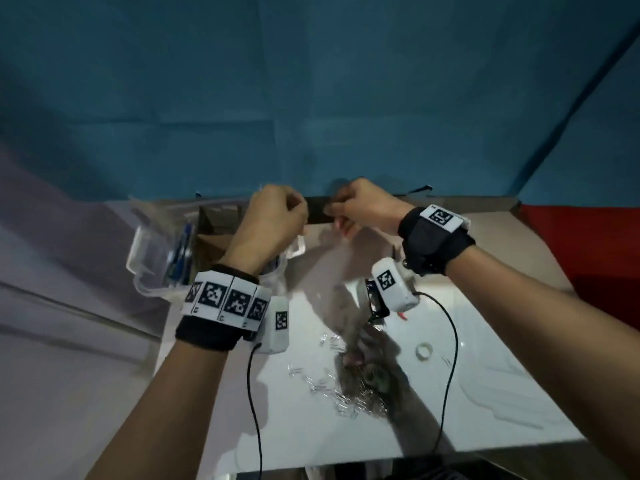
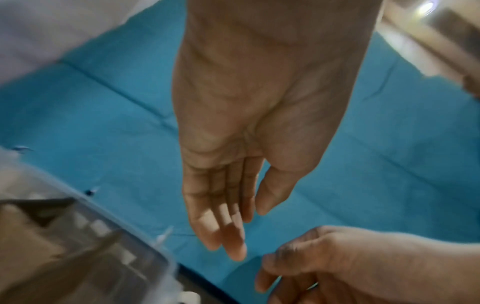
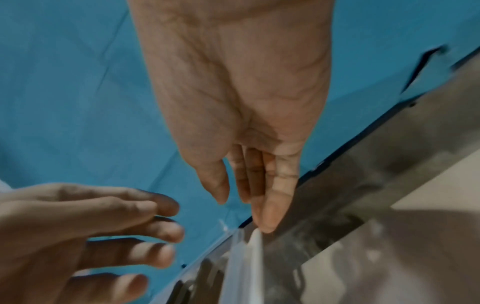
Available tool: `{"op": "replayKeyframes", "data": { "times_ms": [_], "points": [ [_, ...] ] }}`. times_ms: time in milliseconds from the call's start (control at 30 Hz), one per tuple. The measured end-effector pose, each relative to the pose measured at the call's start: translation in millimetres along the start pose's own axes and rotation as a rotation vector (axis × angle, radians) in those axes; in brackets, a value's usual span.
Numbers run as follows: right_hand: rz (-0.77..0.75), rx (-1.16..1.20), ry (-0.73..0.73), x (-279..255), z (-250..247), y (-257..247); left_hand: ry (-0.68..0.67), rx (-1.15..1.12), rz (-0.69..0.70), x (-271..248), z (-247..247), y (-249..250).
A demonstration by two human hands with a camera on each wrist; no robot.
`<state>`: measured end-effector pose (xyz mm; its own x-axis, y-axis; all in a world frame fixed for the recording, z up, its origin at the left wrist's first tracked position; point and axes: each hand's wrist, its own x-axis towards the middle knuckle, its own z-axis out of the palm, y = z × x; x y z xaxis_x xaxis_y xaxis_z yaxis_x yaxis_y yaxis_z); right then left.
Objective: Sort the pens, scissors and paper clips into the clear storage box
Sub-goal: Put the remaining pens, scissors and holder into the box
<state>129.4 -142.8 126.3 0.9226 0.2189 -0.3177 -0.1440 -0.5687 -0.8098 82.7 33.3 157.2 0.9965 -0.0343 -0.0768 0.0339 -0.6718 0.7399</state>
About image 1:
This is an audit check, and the person's left hand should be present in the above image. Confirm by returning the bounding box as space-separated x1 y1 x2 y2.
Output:
217 183 309 278

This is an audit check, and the person's right hand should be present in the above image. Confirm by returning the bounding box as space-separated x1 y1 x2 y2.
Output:
323 177 417 241

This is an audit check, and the black stapler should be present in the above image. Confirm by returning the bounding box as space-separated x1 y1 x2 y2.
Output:
365 278 391 321

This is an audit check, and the clear plastic storage box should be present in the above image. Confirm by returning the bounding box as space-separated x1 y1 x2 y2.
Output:
125 194 307 301

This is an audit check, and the green tape roll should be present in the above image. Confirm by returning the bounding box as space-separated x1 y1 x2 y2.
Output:
367 367 393 393

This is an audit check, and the pile of silver paper clips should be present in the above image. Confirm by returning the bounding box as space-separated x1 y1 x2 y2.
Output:
287 332 401 421

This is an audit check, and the clear plastic lid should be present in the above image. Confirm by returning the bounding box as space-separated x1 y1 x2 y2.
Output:
459 344 571 431

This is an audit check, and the person's right forearm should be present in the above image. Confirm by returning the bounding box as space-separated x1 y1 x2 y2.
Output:
445 244 640 475

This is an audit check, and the person's left forearm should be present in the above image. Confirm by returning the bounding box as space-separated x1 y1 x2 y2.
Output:
87 339 231 480

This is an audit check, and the brown cardboard divider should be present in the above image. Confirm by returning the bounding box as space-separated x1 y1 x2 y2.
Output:
192 204 246 275

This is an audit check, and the black wristband with marker tags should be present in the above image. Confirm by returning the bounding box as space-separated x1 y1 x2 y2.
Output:
175 264 273 351
398 204 476 277

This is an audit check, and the blue backdrop cloth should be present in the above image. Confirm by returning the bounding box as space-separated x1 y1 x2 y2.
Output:
0 0 640 208

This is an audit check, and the red object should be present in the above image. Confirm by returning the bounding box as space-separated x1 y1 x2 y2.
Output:
517 204 640 331

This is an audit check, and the black camera cable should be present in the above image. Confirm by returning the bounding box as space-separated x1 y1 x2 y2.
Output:
246 343 265 480
415 290 460 453

